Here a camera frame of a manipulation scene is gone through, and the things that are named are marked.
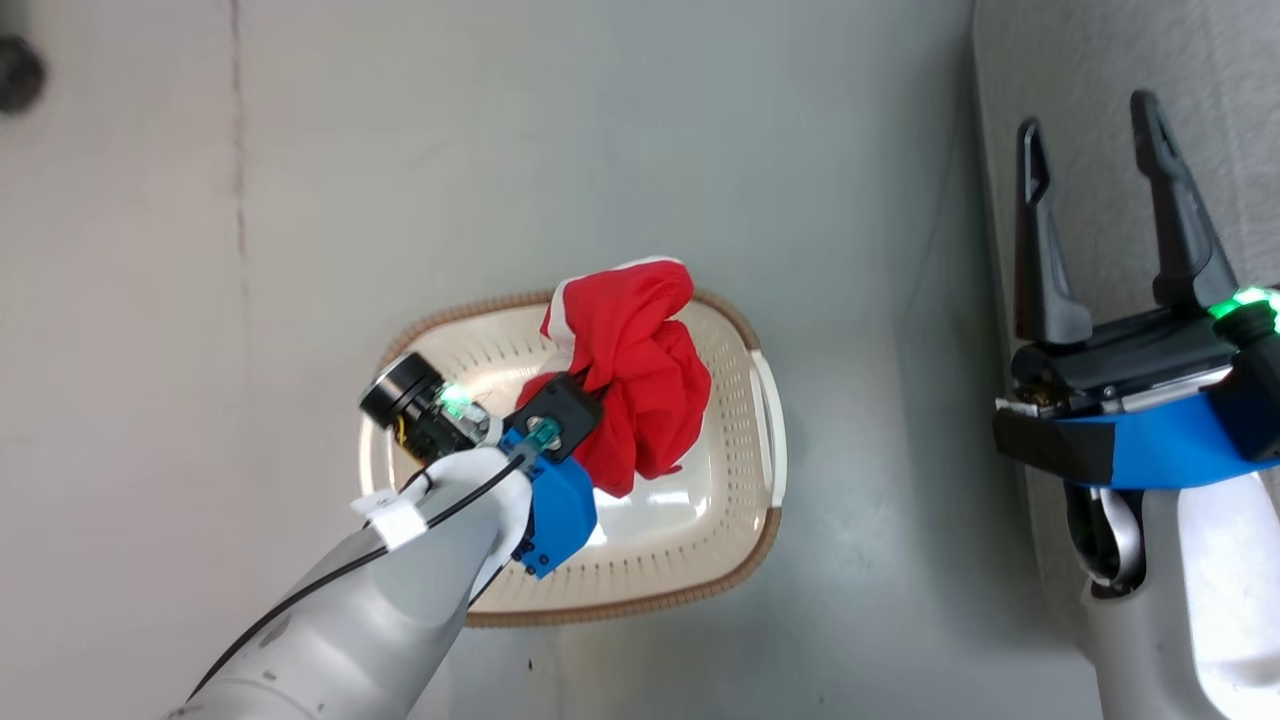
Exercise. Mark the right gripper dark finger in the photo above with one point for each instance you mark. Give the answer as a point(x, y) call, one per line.
point(1045, 290)
point(1185, 250)

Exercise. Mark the left blue camera mount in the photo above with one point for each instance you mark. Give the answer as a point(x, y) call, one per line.
point(560, 510)

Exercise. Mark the cream perforated laundry basket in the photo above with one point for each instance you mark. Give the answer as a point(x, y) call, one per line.
point(660, 540)

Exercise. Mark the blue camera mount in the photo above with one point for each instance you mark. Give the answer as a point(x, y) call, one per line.
point(1150, 450)
point(560, 510)

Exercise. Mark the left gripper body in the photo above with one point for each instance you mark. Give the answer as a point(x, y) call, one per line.
point(410, 400)

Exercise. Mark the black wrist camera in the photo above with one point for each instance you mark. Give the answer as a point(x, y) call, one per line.
point(560, 405)
point(1255, 400)

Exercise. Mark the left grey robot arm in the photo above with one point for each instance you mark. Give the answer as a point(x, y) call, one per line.
point(380, 600)

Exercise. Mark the grey fabric sofa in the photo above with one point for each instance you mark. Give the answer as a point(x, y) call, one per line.
point(1100, 60)

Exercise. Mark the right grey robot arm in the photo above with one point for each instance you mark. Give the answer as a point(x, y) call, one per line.
point(1200, 600)

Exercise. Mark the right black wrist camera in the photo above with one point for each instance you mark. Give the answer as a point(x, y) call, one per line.
point(1255, 400)

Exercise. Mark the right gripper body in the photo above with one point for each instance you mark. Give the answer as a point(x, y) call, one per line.
point(1130, 360)

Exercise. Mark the right blue camera mount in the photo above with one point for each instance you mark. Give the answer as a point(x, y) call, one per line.
point(1150, 450)

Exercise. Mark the red and white garment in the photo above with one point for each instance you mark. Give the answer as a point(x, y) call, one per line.
point(640, 370)

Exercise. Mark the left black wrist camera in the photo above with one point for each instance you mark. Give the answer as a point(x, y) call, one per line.
point(560, 405)

